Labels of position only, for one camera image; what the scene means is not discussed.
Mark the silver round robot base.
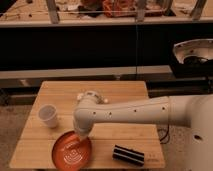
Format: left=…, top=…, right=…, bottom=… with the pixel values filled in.
left=173, top=38, right=213, bottom=64

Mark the white plastic bottle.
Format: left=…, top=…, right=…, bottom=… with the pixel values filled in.
left=77, top=93, right=109, bottom=104

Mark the orange ceramic bowl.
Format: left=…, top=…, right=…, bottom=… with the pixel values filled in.
left=51, top=131, right=92, bottom=171

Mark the orange pepper with green stem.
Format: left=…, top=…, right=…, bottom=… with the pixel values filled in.
left=67, top=140, right=82, bottom=150

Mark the black cable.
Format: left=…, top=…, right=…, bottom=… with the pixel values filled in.
left=157, top=124, right=172, bottom=145

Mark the black white striped block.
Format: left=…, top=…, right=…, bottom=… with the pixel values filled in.
left=112, top=145, right=145, bottom=166

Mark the orange object on shelf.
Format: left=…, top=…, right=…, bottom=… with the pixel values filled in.
left=102, top=0, right=135, bottom=17

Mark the white plastic cup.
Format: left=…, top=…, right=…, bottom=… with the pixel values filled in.
left=38, top=104, right=58, bottom=128

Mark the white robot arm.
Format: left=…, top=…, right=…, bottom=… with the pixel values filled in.
left=73, top=91, right=213, bottom=171

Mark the wooden table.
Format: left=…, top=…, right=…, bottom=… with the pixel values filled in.
left=10, top=81, right=165, bottom=171

